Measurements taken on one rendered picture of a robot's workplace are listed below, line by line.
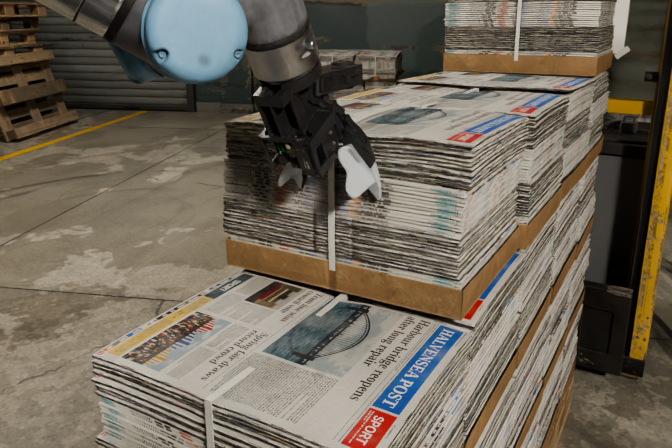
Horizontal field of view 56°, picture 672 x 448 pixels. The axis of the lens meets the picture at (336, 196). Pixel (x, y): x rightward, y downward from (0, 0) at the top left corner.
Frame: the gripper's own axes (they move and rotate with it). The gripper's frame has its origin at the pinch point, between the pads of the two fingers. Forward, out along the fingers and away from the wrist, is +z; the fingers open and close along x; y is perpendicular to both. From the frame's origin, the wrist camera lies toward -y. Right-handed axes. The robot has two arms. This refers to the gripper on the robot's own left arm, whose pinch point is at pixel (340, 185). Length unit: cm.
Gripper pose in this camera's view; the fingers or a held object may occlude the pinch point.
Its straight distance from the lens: 83.1
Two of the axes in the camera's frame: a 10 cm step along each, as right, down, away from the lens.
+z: 2.5, 7.1, 6.6
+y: -4.3, 6.9, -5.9
